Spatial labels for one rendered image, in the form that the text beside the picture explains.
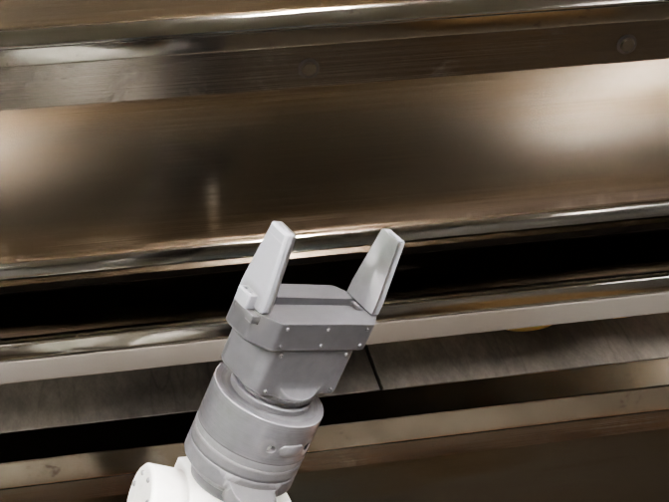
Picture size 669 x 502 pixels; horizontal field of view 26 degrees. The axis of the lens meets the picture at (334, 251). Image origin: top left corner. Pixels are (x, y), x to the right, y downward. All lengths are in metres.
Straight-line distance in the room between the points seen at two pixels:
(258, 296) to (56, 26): 0.52
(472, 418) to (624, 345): 0.25
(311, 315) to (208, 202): 0.56
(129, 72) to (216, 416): 0.54
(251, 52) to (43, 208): 0.28
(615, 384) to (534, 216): 0.33
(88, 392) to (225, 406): 0.81
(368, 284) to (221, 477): 0.18
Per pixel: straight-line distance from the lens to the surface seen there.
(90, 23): 1.46
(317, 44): 1.53
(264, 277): 1.01
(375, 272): 1.08
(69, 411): 1.83
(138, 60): 1.51
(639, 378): 1.90
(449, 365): 1.89
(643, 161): 1.69
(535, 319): 1.58
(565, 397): 1.85
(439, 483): 1.90
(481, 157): 1.63
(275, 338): 1.02
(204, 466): 1.09
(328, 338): 1.05
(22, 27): 1.47
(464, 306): 1.55
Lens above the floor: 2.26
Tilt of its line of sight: 30 degrees down
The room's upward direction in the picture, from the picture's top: straight up
